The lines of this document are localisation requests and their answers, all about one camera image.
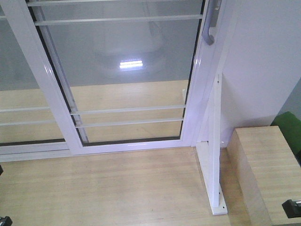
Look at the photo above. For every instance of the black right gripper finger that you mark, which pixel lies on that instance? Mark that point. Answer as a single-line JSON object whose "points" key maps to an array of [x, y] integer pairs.
{"points": [[292, 208]]}

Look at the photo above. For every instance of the white framed sliding glass door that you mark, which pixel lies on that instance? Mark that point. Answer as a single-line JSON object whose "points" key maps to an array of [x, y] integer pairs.
{"points": [[20, 21]]}

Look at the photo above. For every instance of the grey door handle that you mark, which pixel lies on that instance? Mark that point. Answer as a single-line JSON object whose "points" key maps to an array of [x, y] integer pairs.
{"points": [[211, 18]]}

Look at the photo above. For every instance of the wooden box step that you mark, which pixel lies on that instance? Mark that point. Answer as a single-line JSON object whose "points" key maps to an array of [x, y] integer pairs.
{"points": [[267, 172]]}

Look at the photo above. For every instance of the green object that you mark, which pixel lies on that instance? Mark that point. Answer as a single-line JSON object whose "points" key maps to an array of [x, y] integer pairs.
{"points": [[290, 127]]}

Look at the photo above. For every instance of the white triangular support bracket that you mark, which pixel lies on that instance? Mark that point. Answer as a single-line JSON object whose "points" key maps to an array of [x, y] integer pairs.
{"points": [[209, 148]]}

